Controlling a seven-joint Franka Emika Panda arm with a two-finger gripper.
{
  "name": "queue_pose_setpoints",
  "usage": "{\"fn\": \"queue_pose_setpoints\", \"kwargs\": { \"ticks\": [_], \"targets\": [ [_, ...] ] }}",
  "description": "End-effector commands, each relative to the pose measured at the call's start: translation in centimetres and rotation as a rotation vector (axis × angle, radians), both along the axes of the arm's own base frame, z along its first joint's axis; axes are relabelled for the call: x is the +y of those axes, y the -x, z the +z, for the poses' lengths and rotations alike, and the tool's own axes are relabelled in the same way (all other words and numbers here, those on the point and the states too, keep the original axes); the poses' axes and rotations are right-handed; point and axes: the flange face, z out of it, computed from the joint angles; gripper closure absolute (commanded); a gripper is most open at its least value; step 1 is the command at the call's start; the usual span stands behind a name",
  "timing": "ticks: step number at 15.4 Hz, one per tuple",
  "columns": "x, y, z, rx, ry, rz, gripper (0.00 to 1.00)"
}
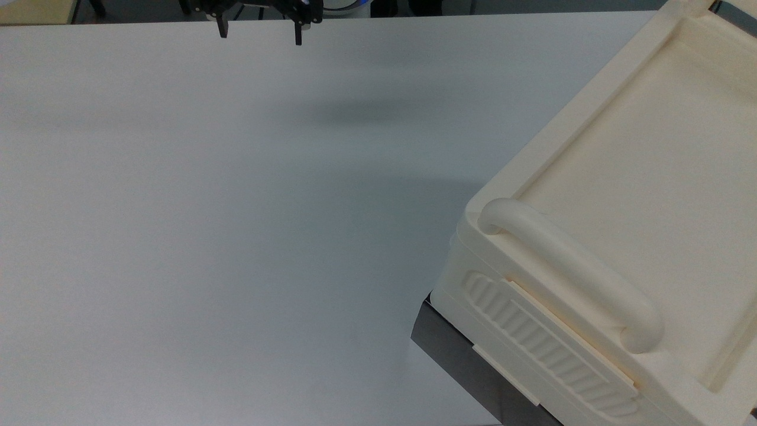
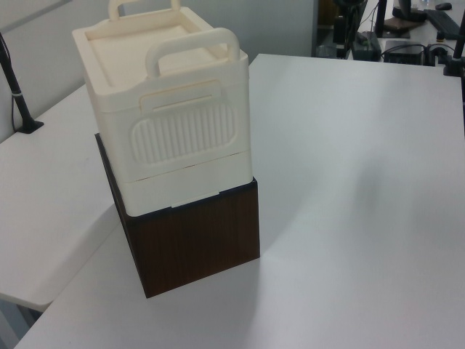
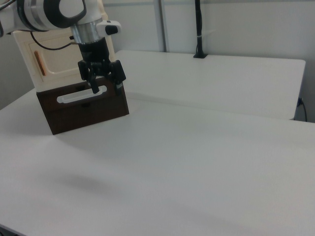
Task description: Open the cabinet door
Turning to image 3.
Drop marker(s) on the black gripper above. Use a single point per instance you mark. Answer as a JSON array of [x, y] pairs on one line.
[[94, 50]]

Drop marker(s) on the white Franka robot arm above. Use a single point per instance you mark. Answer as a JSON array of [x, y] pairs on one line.
[[49, 14]]

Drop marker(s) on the cream cabinet door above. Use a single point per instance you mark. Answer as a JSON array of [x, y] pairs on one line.
[[61, 61]]

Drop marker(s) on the dark brown drawer base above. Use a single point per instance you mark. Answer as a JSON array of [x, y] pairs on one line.
[[86, 115]]

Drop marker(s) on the grey partition post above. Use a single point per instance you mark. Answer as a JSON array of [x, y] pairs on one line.
[[163, 24]]

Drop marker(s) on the black camera pole with clamp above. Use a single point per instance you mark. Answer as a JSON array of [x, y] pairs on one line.
[[198, 24]]

